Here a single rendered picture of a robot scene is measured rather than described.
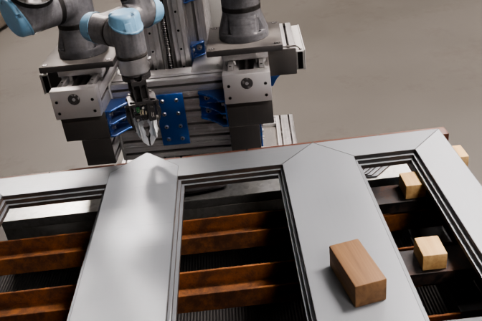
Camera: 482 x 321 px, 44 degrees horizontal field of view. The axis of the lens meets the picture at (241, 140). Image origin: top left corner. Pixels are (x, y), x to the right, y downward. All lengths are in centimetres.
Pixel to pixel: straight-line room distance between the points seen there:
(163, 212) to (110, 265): 19
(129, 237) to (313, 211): 40
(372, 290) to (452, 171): 48
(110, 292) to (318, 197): 50
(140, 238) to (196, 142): 65
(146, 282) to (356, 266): 40
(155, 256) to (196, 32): 94
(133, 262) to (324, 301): 40
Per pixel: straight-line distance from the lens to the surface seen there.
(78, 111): 177
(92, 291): 121
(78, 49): 183
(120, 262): 126
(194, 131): 188
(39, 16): 173
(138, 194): 145
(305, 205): 133
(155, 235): 131
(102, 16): 150
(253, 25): 175
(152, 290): 117
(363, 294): 108
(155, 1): 159
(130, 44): 142
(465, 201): 136
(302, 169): 146
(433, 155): 152
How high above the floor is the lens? 162
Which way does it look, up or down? 29 degrees down
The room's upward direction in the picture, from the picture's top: 7 degrees counter-clockwise
